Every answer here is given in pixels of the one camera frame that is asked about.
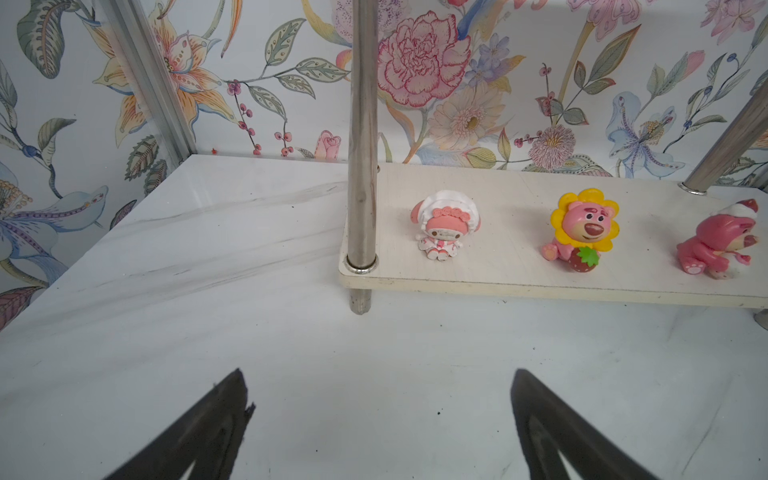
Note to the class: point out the yellow-haired princess toy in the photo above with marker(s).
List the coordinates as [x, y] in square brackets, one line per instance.
[584, 227]

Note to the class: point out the small red pink figurine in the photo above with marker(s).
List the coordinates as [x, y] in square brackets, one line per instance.
[717, 247]

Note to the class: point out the pink round pig toy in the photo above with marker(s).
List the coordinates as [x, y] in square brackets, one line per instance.
[444, 218]

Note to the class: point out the white two-tier shelf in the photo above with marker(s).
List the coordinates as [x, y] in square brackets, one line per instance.
[380, 249]

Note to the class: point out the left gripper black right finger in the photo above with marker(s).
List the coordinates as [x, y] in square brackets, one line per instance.
[552, 435]

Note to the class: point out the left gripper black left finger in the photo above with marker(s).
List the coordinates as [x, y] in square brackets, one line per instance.
[201, 444]

